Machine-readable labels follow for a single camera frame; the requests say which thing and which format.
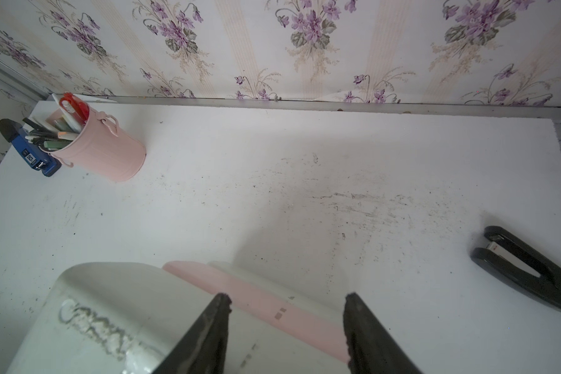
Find white drawer cabinet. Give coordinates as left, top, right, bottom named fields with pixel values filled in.
left=8, top=261, right=349, bottom=373

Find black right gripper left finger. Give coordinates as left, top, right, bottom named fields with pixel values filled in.
left=153, top=293, right=232, bottom=374

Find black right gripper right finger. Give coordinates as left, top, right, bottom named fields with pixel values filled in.
left=343, top=292, right=422, bottom=374

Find pink pen cup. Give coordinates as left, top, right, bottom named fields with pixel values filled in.
left=49, top=108, right=146, bottom=182

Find black stapler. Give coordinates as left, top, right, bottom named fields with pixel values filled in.
left=470, top=226, right=561, bottom=311

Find blue stapler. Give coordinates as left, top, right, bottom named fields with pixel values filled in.
left=0, top=118, right=62, bottom=177

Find red scissors in cup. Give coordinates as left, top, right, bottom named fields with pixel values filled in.
left=59, top=92, right=90, bottom=126

